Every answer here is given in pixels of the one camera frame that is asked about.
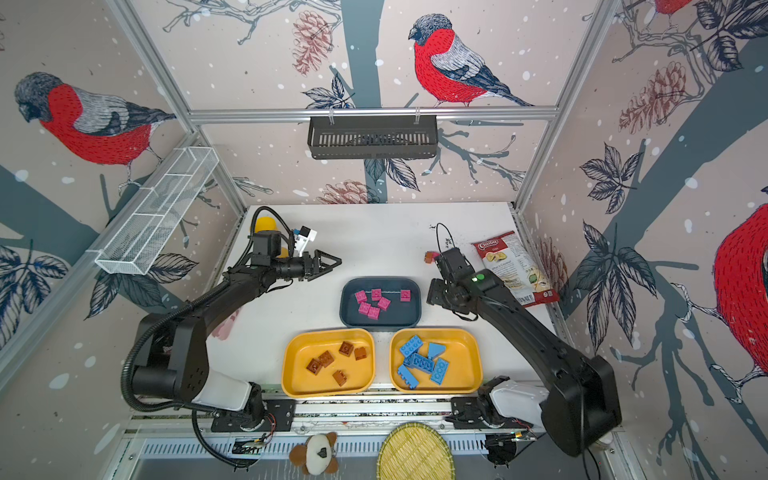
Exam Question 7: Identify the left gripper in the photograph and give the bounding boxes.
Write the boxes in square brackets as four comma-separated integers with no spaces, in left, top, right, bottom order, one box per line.
[272,251,341,281]

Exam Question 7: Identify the blue sloped lego brick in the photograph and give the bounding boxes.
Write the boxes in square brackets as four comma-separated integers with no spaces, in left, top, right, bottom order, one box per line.
[427,342,446,361]

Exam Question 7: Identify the small pink lego brick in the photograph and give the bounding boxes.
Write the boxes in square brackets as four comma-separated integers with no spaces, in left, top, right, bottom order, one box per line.
[366,306,381,320]

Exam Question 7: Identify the large blue lego brick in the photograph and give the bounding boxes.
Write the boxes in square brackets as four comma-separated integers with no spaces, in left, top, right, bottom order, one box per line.
[400,335,423,358]

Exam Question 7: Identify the blue lego brick group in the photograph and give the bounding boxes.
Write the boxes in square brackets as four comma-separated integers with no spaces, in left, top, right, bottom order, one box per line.
[430,358,450,385]

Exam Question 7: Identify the brown lego brick front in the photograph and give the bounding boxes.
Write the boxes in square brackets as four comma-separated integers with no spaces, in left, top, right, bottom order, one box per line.
[318,350,335,367]

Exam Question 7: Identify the blue long lego brick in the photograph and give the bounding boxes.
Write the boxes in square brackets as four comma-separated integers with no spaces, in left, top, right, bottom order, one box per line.
[397,365,419,390]

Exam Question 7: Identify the brown lego brick group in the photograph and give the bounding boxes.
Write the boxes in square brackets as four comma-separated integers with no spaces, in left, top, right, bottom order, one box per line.
[332,370,348,386]

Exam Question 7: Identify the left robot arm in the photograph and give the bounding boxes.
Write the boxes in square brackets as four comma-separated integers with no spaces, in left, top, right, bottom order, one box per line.
[120,250,342,413]

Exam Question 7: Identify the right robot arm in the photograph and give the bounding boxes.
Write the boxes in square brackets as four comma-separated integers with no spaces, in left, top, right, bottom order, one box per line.
[427,247,622,457]

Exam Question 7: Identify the snack package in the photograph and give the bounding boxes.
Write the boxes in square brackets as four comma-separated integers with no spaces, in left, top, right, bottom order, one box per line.
[473,231,559,307]

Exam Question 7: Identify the dark teal tray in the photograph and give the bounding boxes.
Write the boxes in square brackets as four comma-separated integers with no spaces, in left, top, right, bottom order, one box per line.
[339,276,422,332]

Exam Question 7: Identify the right yellow tray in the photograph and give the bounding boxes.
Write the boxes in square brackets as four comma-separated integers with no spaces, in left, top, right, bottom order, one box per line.
[389,327,483,395]

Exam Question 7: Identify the yellow plastic goblet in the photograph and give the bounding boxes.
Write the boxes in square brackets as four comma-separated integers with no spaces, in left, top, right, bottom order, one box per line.
[253,216,278,233]

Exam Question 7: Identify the pink tongs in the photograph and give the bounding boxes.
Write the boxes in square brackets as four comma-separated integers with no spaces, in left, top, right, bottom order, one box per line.
[211,309,240,341]

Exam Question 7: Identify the black hanging basket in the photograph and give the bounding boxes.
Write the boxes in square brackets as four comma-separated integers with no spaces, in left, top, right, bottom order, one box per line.
[307,115,438,160]

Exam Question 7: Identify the woven bamboo plate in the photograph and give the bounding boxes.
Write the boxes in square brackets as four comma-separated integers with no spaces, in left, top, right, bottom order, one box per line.
[376,422,456,480]

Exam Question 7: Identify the plush toy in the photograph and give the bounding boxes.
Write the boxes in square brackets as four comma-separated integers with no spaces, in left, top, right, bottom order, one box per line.
[289,432,339,476]

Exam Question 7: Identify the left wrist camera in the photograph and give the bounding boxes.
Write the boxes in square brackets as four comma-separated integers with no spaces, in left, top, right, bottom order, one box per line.
[293,226,317,257]

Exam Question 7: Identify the white wire basket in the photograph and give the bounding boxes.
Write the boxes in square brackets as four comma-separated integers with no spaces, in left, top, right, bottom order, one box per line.
[95,146,219,275]

